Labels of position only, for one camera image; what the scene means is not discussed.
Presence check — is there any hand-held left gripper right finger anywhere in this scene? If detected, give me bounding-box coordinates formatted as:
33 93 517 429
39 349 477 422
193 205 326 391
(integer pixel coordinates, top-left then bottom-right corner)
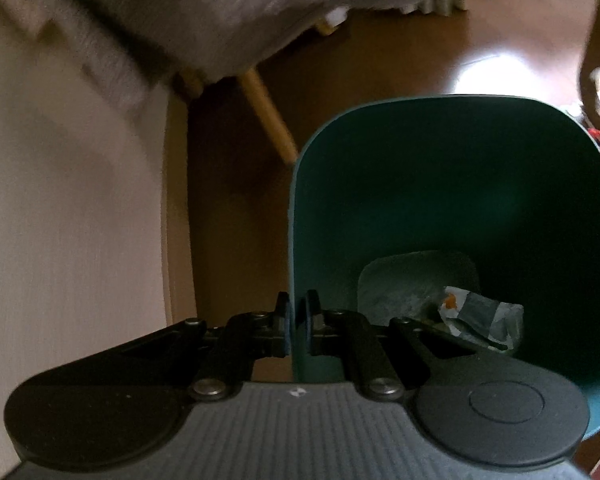
300 289 487 402

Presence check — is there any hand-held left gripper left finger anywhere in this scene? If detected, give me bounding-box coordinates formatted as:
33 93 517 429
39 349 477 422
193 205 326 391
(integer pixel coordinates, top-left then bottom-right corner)
111 291 295 402

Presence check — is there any teal plastic waste bin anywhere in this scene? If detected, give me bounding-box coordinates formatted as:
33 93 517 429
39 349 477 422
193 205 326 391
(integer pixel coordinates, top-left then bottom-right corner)
287 94 600 443

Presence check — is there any crumpled silver orange wrapper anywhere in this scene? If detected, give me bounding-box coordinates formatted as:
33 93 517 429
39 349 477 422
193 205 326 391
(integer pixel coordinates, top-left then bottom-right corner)
437 286 525 352

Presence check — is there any grey upholstered wooden chair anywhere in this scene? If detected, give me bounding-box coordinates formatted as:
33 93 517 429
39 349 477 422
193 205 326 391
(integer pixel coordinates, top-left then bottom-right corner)
0 0 533 166

